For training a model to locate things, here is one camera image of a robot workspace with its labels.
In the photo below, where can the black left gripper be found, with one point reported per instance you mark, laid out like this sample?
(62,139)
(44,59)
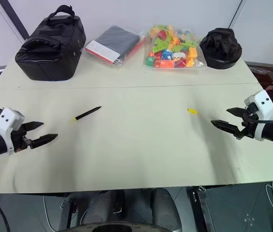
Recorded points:
(20,140)

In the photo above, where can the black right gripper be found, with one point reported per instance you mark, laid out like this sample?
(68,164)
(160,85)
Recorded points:
(248,128)

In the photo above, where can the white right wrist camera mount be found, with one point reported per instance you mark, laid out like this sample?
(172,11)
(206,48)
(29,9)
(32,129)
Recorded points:
(260,99)

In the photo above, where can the black pen with yellow end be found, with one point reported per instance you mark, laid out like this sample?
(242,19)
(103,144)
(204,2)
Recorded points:
(88,113)

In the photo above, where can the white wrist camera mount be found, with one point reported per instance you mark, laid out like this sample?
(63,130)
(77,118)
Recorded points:
(7,119)
(260,99)

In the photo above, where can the black fabric carry bag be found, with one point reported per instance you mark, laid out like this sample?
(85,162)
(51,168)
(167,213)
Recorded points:
(51,50)

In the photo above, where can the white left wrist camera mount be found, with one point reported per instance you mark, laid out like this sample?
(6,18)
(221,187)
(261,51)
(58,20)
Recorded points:
(7,119)

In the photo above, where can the dark rounded shape under table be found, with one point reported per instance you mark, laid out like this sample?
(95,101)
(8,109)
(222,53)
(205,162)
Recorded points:
(163,207)
(102,207)

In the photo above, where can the dark brown side furniture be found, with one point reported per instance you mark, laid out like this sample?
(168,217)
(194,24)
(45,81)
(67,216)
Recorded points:
(262,75)

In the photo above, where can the yellow pen cap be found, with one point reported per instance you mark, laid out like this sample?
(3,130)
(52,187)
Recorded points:
(192,111)

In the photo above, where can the bag of colourful building blocks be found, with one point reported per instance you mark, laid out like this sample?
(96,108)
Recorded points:
(172,48)

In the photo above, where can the black crumpled hat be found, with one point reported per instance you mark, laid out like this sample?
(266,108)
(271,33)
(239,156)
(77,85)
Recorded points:
(220,48)

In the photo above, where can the black metal table leg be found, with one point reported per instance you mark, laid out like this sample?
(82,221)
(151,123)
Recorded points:
(200,210)
(67,215)

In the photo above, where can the plastic-wrapped dark notebooks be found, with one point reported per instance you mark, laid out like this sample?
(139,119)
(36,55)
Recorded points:
(117,42)

